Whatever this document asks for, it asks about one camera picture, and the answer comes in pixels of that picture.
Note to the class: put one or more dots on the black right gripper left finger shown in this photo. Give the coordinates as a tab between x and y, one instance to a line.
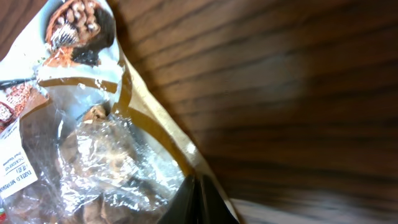
182	207

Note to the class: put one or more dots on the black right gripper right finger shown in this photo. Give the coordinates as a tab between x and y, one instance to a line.
212	209

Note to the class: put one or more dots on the beige dried mushroom bag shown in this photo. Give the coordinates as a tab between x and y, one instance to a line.
82	139

